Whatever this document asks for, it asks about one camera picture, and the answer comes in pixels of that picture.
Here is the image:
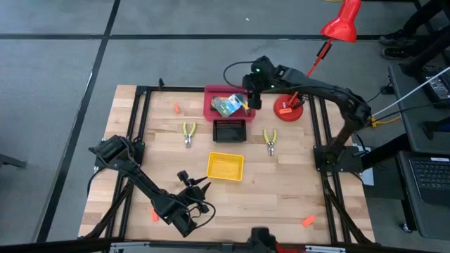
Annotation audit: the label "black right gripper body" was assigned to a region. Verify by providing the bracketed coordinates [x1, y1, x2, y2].
[250, 55, 280, 93]

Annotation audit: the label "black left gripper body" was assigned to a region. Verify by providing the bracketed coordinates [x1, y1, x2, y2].
[175, 187, 203, 216]

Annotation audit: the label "red desk lamp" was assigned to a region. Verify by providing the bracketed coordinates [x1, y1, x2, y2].
[273, 0, 363, 122]

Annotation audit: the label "black slotted basket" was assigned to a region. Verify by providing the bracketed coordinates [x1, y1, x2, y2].
[212, 117, 248, 142]

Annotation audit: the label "yellow slotted basket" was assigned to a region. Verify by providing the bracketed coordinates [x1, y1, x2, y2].
[206, 151, 245, 182]

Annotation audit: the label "red plastic bin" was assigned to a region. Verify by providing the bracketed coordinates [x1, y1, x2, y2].
[202, 84, 257, 123]

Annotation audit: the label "person's shoe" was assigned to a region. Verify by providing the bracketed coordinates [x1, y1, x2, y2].
[382, 45, 415, 60]
[378, 29, 416, 45]

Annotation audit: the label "white paper sheet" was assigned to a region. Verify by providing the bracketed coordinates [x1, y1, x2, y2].
[360, 167, 375, 186]

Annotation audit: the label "black crossbar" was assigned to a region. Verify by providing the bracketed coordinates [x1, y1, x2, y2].
[0, 238, 450, 253]

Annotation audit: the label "white rod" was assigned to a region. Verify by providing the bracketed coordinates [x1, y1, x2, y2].
[371, 65, 450, 119]

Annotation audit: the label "black desk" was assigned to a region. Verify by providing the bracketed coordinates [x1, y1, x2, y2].
[388, 65, 450, 155]
[397, 150, 450, 240]

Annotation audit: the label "person's leg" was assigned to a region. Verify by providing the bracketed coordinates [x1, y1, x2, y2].
[402, 0, 450, 36]

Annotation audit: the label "grey chair leg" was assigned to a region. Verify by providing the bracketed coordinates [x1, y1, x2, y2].
[0, 153, 28, 170]

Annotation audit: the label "black keyboard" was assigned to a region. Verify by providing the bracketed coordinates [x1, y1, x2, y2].
[423, 68, 450, 110]

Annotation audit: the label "black laptop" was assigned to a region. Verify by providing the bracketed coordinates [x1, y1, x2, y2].
[407, 157, 450, 207]

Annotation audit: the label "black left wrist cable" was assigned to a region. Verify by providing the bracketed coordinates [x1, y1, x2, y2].
[188, 198, 217, 230]

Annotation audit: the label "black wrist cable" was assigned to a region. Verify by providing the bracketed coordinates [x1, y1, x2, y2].
[223, 60, 255, 89]
[188, 198, 217, 230]

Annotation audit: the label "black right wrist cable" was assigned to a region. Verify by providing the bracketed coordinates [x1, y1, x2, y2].
[223, 60, 255, 89]

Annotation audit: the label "green-handled pliers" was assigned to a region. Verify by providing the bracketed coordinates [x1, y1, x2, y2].
[262, 129, 278, 157]
[181, 122, 197, 148]

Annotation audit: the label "black lamp cable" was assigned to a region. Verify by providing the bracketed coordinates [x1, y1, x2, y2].
[290, 91, 307, 108]

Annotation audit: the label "black metal table frame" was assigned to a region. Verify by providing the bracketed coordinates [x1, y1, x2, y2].
[84, 77, 375, 247]

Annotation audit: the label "silver metal bracket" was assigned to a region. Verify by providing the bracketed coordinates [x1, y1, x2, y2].
[108, 241, 150, 253]
[304, 245, 347, 253]

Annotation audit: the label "yellow cable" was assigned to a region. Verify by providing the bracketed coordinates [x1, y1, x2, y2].
[368, 116, 402, 128]

